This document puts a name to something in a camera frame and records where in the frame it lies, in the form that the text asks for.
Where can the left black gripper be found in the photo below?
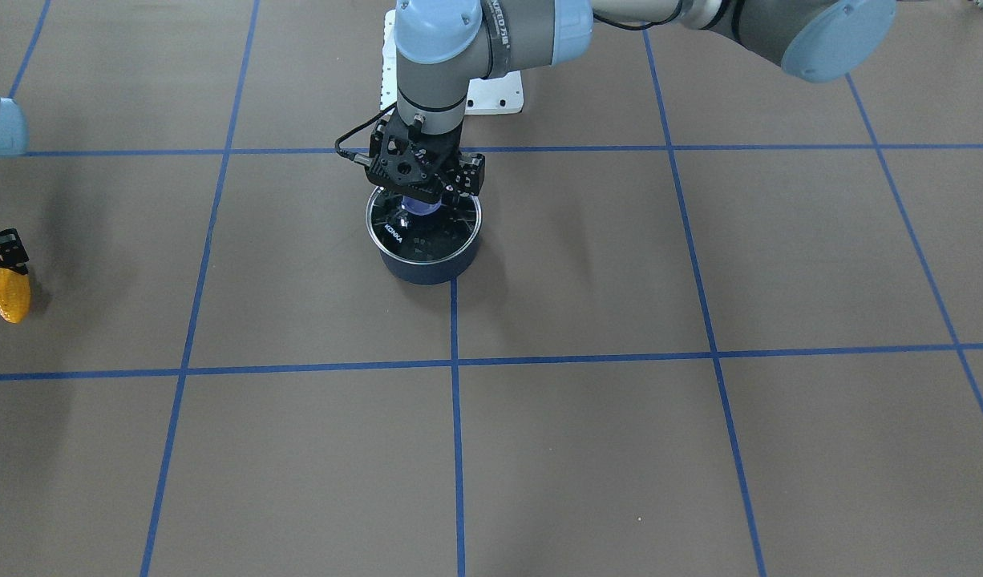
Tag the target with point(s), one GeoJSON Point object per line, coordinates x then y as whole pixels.
{"type": "Point", "coordinates": [468, 176]}

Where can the dark blue saucepan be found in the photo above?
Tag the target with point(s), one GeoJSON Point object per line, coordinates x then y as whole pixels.
{"type": "Point", "coordinates": [427, 260]}

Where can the glass lid with blue knob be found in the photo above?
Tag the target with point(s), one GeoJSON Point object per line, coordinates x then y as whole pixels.
{"type": "Point", "coordinates": [423, 228]}

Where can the white pedestal base plate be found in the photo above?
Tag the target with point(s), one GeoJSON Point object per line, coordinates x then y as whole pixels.
{"type": "Point", "coordinates": [498, 96]}

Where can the yellow corn cob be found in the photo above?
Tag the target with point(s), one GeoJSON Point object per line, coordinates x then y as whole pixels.
{"type": "Point", "coordinates": [15, 294]}

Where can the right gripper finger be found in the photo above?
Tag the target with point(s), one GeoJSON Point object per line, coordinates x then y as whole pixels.
{"type": "Point", "coordinates": [13, 255]}

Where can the brown paper table mat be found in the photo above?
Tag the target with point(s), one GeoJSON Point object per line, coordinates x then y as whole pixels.
{"type": "Point", "coordinates": [722, 322]}

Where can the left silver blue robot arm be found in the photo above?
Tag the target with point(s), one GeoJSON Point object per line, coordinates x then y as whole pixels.
{"type": "Point", "coordinates": [440, 47]}

